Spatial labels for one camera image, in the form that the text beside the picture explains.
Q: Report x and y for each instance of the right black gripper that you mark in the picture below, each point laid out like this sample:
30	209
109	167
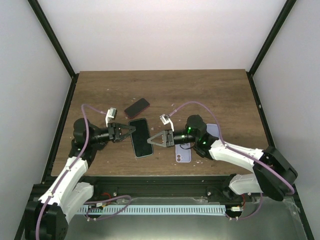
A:
166	134

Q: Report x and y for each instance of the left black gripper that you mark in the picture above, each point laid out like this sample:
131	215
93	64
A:
115	132

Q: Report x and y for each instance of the lilac phone case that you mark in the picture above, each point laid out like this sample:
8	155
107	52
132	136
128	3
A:
183	153

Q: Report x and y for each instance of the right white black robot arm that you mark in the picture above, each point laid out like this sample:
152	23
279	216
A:
270	173

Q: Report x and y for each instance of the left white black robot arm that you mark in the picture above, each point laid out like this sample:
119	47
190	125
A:
48	217

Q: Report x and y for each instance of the black phone with red edge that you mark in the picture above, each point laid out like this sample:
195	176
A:
136	108

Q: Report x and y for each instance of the grey metal sheet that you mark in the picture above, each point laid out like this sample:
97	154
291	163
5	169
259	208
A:
253	219

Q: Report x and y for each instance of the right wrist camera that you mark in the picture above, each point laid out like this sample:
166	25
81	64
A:
165	119

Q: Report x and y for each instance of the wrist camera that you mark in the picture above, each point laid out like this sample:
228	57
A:
110	116
165	119

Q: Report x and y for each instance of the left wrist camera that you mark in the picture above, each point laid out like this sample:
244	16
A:
110	116

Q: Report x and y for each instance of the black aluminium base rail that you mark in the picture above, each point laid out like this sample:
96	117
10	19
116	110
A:
214	188

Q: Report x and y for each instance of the light blue slotted cable duct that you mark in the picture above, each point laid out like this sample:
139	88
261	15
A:
202	210

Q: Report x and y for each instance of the left black frame post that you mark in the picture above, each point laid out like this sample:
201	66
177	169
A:
43	20

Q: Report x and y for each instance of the black frame post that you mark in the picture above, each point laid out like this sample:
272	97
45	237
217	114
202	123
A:
43	20
275	29

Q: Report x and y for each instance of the right black frame post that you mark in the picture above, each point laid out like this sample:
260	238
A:
275	29

